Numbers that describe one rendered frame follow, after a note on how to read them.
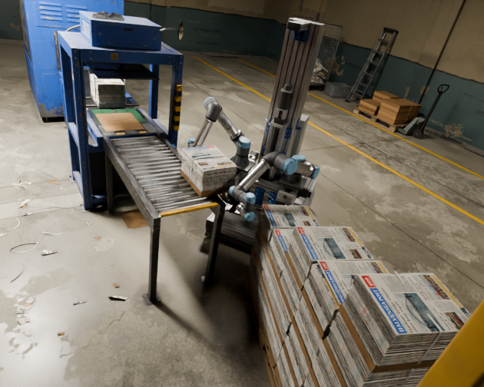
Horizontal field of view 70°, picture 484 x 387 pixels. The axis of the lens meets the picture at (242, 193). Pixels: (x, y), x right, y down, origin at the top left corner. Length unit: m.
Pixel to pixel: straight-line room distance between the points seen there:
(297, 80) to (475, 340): 2.40
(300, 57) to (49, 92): 3.82
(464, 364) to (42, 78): 5.44
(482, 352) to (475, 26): 8.34
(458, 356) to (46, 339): 2.42
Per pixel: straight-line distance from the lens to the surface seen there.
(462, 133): 8.84
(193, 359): 2.60
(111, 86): 4.10
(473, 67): 8.82
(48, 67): 5.61
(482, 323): 0.83
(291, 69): 2.93
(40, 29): 5.51
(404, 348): 1.45
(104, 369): 2.58
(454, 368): 0.90
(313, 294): 1.83
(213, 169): 2.49
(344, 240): 2.04
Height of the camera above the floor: 2.19
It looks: 31 degrees down
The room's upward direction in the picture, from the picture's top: 11 degrees clockwise
